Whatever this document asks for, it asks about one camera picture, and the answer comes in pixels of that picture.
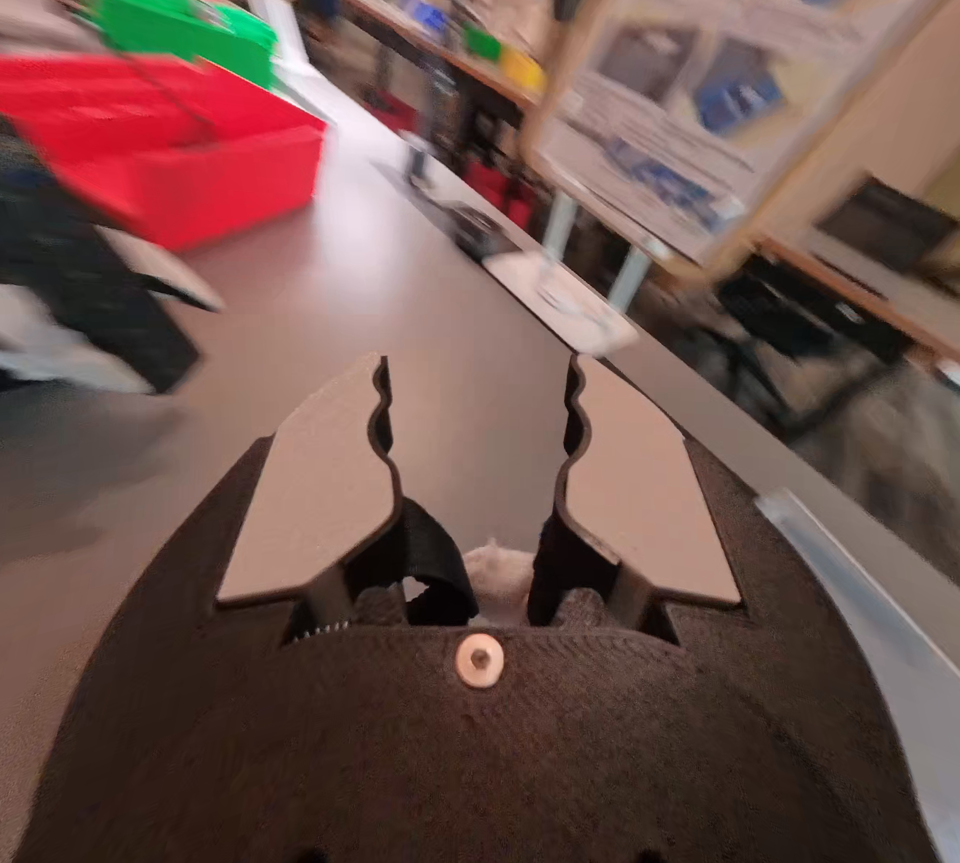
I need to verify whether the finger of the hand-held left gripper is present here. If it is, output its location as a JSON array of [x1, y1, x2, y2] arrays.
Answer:
[[99, 227, 226, 314]]

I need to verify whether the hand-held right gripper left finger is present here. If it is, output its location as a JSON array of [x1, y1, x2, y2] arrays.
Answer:
[[216, 353, 405, 626]]

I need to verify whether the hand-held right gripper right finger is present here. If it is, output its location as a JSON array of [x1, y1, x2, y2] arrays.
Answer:
[[558, 353, 744, 629]]

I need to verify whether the red plastic bin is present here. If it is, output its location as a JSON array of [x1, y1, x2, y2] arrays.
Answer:
[[0, 53, 329, 254]]

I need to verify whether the white plastic bin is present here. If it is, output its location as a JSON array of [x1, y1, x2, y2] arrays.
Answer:
[[753, 488, 960, 684]]

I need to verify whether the person's right hand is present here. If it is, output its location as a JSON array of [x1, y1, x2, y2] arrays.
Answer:
[[463, 539, 537, 628]]

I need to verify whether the black office chair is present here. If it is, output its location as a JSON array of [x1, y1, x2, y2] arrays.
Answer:
[[716, 270, 912, 422], [817, 176, 960, 272]]

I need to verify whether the green plastic bin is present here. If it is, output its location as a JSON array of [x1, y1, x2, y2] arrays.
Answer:
[[82, 0, 279, 92]]

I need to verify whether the dark grey small box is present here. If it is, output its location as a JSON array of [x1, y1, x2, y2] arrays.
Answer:
[[450, 203, 519, 257]]

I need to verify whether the yellow small bin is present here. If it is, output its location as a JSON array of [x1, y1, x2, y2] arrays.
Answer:
[[501, 49, 547, 92]]

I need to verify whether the instruction poster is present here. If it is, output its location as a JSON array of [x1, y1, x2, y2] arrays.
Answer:
[[525, 0, 960, 272]]

